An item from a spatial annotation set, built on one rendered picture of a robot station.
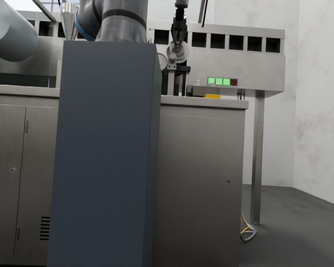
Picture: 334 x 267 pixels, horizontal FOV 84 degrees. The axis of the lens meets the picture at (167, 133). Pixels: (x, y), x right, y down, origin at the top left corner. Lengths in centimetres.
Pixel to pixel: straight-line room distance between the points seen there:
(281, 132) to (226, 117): 291
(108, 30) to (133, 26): 6
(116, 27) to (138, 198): 39
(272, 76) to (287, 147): 223
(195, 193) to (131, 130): 59
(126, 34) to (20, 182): 83
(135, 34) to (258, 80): 133
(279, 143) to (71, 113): 356
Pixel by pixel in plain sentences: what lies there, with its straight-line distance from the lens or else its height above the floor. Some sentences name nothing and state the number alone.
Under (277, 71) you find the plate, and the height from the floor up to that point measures 130.
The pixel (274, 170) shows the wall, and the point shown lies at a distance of 377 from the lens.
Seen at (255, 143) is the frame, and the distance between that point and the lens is 183.
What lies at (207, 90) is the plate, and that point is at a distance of 116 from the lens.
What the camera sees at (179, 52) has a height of 123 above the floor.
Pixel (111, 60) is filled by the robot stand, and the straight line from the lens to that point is 44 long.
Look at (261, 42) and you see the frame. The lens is 185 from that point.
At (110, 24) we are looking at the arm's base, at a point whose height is 96.
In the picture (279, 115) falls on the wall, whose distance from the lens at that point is 380.
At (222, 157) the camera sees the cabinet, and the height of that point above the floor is 63.
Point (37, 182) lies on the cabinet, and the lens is 105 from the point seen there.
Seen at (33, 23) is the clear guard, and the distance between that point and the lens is 169.
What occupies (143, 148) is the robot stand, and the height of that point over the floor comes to 68.
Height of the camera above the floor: 70
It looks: 2 degrees up
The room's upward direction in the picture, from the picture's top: 3 degrees clockwise
